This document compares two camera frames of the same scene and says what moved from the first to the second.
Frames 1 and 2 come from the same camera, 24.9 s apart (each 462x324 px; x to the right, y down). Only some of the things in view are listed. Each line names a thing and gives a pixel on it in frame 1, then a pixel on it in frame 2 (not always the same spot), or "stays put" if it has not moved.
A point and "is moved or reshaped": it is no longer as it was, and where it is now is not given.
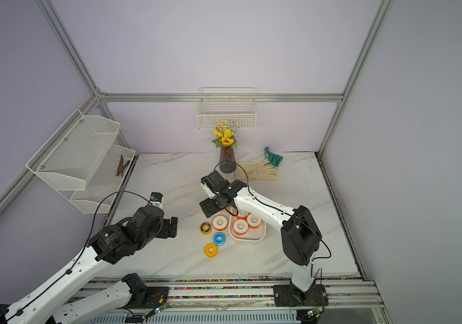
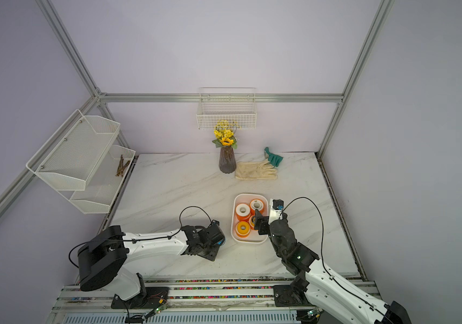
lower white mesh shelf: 103,182 stays put
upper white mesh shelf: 70,157 stays put
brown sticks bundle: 121,167 stays put
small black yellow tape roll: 206,229 is moved or reshaped
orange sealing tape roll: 243,214 is moved or reshaped
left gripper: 165,233 -> 213,254
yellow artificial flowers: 224,131 stays put
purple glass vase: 227,161 stays put
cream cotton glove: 253,171 stays put
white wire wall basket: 237,104 stays put
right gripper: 209,206 -> 262,221
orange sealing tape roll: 219,223 -> 242,212
